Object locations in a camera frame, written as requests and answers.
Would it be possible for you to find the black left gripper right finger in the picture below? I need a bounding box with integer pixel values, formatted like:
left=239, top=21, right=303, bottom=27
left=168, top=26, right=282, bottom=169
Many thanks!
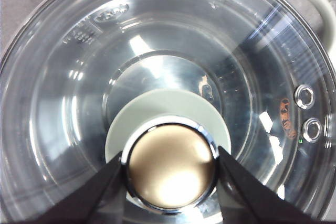
left=215, top=146, right=322, bottom=224

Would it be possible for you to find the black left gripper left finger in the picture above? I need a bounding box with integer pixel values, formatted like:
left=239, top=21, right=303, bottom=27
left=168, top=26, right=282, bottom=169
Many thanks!
left=19, top=151, right=126, bottom=224

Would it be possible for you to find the glass steamer lid green knob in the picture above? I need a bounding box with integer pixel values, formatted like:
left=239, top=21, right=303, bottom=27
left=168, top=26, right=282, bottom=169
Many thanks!
left=0, top=0, right=336, bottom=224

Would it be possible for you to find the green electric steamer pot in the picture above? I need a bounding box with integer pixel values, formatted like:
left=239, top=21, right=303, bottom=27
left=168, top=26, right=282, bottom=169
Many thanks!
left=308, top=0, right=336, bottom=75

